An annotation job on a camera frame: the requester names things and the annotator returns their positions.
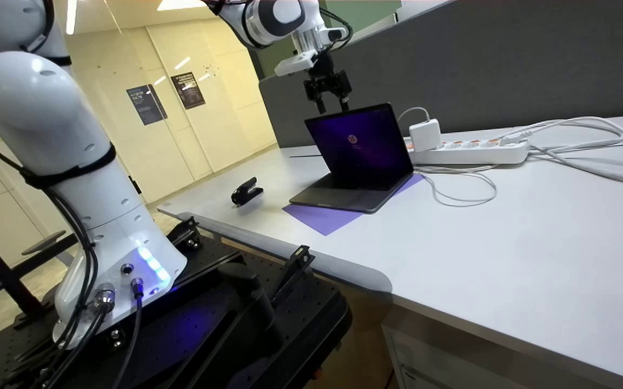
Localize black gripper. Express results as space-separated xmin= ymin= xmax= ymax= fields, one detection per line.
xmin=302 ymin=59 xmax=353 ymax=116

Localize grey laptop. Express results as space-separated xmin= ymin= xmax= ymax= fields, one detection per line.
xmin=287 ymin=101 xmax=414 ymax=217

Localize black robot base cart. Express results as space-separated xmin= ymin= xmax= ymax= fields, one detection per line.
xmin=0 ymin=215 xmax=355 ymax=389

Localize white charger brick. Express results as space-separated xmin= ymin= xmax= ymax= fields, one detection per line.
xmin=407 ymin=119 xmax=442 ymax=154

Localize black stapler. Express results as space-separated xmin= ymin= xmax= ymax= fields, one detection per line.
xmin=229 ymin=176 xmax=265 ymax=210

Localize white power strip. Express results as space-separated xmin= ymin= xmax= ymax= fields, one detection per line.
xmin=404 ymin=137 xmax=532 ymax=169

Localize long grey desk partition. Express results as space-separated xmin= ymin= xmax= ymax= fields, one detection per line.
xmin=259 ymin=0 xmax=623 ymax=149

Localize black tripod stand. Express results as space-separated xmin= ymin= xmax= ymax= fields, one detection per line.
xmin=0 ymin=215 xmax=79 ymax=320

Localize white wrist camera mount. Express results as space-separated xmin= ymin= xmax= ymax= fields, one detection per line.
xmin=272 ymin=49 xmax=322 ymax=81

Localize white laptop charger cable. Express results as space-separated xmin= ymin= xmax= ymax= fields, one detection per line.
xmin=396 ymin=104 xmax=432 ymax=135

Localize dark wall poster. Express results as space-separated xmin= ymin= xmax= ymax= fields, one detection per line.
xmin=126 ymin=82 xmax=169 ymax=128
xmin=171 ymin=69 xmax=207 ymax=113

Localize white looped cable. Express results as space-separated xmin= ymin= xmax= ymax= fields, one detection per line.
xmin=418 ymin=164 xmax=502 ymax=210

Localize white power strip cable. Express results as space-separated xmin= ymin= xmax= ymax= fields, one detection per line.
xmin=523 ymin=115 xmax=623 ymax=191

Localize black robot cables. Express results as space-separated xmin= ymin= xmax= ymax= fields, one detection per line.
xmin=3 ymin=276 xmax=147 ymax=389

